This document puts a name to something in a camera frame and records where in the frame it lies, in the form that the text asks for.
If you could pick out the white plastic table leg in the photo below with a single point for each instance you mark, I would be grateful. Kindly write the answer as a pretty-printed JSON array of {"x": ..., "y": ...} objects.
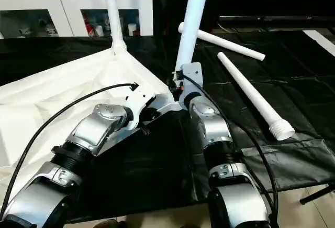
[
  {"x": 191, "y": 23},
  {"x": 230, "y": 43},
  {"x": 251, "y": 94},
  {"x": 114, "y": 13}
]

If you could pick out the black work mat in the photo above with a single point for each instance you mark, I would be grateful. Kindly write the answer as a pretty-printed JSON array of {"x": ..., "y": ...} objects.
[{"x": 167, "y": 160}]

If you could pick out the white plastic table top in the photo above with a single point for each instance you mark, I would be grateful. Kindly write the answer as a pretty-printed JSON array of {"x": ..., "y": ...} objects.
[{"x": 52, "y": 91}]

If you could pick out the white cup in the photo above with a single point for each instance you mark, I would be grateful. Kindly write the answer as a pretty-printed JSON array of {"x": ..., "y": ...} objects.
[{"x": 132, "y": 29}]

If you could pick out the white glass door cabinet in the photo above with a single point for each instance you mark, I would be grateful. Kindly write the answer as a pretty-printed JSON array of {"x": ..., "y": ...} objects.
[{"x": 52, "y": 0}]

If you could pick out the black stand foot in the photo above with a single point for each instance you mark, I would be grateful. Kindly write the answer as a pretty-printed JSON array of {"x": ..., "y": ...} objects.
[{"x": 319, "y": 194}]

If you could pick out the white bottle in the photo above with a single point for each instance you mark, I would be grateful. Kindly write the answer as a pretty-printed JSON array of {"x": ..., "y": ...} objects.
[{"x": 98, "y": 31}]

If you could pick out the red bottle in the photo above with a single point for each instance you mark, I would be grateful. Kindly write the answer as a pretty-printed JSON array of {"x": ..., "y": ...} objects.
[{"x": 88, "y": 29}]

